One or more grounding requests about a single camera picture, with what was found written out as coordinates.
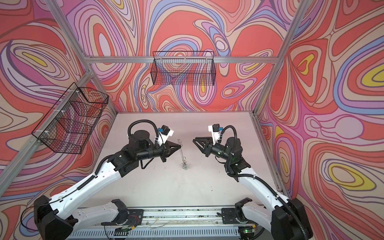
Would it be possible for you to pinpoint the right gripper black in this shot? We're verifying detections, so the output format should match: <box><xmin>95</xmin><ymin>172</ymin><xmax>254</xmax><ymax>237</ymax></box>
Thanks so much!
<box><xmin>192</xmin><ymin>136</ymin><xmax>232</xmax><ymax>162</ymax></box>

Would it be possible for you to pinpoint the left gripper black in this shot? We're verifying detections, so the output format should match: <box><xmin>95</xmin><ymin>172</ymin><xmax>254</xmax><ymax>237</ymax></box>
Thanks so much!
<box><xmin>135</xmin><ymin>141</ymin><xmax>182</xmax><ymax>164</ymax></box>

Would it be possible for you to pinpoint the perforated metal ring plate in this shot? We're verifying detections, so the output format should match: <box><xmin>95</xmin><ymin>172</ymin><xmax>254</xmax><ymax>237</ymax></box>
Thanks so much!
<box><xmin>178</xmin><ymin>139</ymin><xmax>186</xmax><ymax>161</ymax></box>

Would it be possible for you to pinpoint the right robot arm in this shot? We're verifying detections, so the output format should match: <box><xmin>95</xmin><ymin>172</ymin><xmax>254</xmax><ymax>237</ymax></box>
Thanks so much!
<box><xmin>193</xmin><ymin>124</ymin><xmax>314</xmax><ymax>240</ymax></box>

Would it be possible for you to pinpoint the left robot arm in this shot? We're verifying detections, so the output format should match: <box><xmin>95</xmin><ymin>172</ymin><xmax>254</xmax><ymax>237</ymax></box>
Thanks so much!
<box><xmin>34</xmin><ymin>120</ymin><xmax>182</xmax><ymax>240</ymax></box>

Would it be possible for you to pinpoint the bunch of small keys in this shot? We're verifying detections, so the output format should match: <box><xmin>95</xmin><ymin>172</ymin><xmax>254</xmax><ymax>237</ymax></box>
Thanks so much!
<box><xmin>182</xmin><ymin>160</ymin><xmax>188</xmax><ymax>170</ymax></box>

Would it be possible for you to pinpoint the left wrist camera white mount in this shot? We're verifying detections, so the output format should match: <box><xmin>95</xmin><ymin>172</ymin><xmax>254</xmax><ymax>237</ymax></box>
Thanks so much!
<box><xmin>157</xmin><ymin>125</ymin><xmax>174</xmax><ymax>147</ymax></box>

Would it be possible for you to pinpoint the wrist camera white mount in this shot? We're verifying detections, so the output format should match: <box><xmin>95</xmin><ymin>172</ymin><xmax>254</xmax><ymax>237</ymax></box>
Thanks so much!
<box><xmin>208</xmin><ymin>124</ymin><xmax>224</xmax><ymax>145</ymax></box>
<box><xmin>157</xmin><ymin>125</ymin><xmax>174</xmax><ymax>147</ymax></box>

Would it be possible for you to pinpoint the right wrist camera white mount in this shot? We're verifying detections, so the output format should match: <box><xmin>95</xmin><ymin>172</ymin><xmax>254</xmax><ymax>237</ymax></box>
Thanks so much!
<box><xmin>208</xmin><ymin>124</ymin><xmax>224</xmax><ymax>145</ymax></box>

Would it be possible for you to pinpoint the black wire basket back wall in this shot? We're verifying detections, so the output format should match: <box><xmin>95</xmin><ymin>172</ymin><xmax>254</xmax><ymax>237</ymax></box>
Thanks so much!
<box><xmin>151</xmin><ymin>51</ymin><xmax>216</xmax><ymax>86</ymax></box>

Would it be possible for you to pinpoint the black wire basket wall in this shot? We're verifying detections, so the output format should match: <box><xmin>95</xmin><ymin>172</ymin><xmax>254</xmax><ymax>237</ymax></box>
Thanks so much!
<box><xmin>32</xmin><ymin>83</ymin><xmax>109</xmax><ymax>155</ymax></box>
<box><xmin>151</xmin><ymin>51</ymin><xmax>216</xmax><ymax>86</ymax></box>

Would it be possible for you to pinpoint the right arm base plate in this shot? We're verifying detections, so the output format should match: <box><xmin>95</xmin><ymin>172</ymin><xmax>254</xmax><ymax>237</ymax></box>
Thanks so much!
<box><xmin>218</xmin><ymin>208</ymin><xmax>249</xmax><ymax>225</ymax></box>

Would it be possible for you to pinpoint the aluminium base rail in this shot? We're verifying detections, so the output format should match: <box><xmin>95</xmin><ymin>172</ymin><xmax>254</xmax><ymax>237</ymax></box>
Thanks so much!
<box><xmin>69</xmin><ymin>206</ymin><xmax>274</xmax><ymax>240</ymax></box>

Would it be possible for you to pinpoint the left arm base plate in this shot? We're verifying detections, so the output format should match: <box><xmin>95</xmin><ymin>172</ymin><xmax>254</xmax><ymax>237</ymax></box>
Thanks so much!
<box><xmin>117</xmin><ymin>209</ymin><xmax>144</xmax><ymax>227</ymax></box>

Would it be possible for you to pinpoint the black wire basket left wall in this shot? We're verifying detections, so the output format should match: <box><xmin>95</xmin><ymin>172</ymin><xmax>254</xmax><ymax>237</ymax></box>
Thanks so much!
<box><xmin>32</xmin><ymin>83</ymin><xmax>109</xmax><ymax>155</ymax></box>

